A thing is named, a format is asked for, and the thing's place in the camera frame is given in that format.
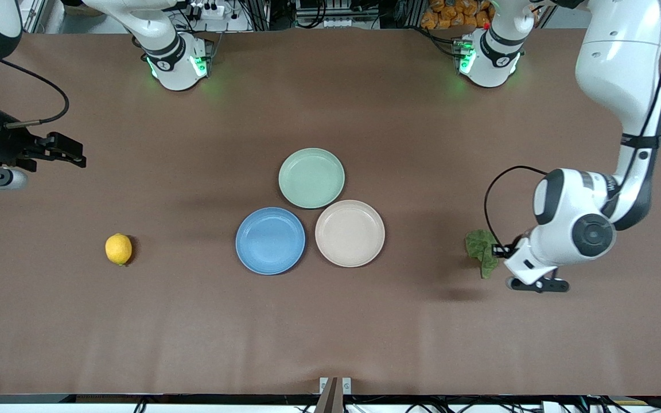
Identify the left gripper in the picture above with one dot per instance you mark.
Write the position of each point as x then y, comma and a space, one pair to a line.
505, 250

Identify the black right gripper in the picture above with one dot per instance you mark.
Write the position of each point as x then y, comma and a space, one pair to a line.
10, 147

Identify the green lettuce leaf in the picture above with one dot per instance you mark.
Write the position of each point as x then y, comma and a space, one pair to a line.
481, 246

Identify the yellow lemon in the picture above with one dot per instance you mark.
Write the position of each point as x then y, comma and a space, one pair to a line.
119, 249

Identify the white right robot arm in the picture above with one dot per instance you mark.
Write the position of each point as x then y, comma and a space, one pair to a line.
164, 40

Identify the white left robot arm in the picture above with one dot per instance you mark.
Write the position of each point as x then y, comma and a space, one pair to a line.
617, 57

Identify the beige round plate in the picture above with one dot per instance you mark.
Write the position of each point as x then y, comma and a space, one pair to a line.
349, 233

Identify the white power strip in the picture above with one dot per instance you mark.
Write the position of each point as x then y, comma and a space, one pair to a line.
204, 10

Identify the pale green round plate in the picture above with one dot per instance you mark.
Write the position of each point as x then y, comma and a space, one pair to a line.
311, 178

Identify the blue round plate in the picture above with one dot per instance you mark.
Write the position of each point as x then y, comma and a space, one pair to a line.
270, 241

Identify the orange snack bags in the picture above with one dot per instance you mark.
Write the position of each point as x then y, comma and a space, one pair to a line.
457, 14

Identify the metal table edge bracket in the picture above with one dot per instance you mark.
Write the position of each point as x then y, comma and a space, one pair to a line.
334, 393

